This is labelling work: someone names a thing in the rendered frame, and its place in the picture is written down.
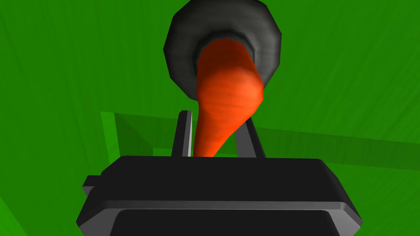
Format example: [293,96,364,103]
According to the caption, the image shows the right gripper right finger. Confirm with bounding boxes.
[234,116,266,159]

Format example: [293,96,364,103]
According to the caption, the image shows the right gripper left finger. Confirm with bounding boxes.
[171,110,193,158]

